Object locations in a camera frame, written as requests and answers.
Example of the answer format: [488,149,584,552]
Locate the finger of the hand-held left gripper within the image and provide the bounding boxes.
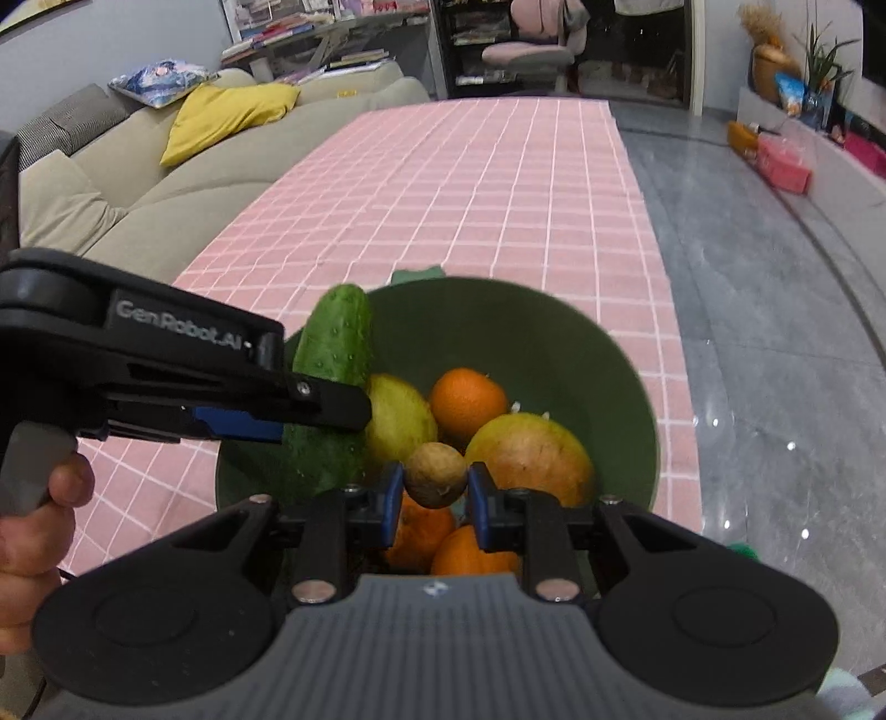
[76,405,285,445]
[107,372,374,432]

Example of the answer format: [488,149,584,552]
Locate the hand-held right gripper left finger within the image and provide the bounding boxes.
[168,461,406,603]

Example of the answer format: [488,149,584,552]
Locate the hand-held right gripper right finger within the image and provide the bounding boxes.
[465,461,702,602]

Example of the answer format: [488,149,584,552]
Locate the orange mandarin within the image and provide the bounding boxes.
[428,367,511,445]
[380,490,458,573]
[430,524,524,578]

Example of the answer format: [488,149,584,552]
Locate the brown kiwi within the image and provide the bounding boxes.
[403,442,469,511]

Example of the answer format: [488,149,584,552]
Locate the green cucumber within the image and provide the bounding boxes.
[280,283,375,501]

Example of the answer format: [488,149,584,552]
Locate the green colander bowl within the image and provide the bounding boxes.
[214,266,661,531]

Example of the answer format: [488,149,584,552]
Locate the person's left hand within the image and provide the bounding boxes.
[0,454,95,656]

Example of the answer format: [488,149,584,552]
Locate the beige cushion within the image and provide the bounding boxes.
[18,151,130,258]

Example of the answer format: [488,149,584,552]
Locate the beige sofa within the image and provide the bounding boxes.
[0,65,431,281]

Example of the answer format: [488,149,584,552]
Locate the grey textured cushion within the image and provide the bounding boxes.
[17,84,130,171]

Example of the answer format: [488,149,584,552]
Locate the yellow pillow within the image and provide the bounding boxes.
[159,82,303,168]

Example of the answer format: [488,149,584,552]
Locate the pink checked tablecloth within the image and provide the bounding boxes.
[59,95,705,577]

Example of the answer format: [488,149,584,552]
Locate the blue printed pillow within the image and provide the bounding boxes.
[108,58,220,110]

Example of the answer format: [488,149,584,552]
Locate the cluttered desk with books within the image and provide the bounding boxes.
[220,0,434,85]

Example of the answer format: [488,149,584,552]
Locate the black shelf unit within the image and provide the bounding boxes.
[432,0,514,99]

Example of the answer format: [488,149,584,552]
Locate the pink office chair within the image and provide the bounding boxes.
[482,0,590,95]

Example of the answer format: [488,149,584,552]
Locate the orange box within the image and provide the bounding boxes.
[726,120,763,162]

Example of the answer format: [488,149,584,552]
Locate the pink box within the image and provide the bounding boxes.
[754,131,813,196]

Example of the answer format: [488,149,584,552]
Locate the grey television cabinet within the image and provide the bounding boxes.
[736,86,886,233]

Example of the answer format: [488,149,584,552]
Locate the blue snack bag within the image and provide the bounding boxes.
[774,72,808,116]

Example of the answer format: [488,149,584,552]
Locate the magenta box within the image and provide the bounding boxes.
[840,130,886,182]

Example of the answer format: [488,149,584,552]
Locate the golden vase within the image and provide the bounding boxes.
[750,42,801,105]

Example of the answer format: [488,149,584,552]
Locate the green potted plant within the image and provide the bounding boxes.
[795,19,861,130]

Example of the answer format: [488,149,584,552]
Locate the dried pampas grass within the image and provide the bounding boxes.
[736,0,787,47]

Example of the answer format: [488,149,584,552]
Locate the black television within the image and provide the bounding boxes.
[861,0,886,81]

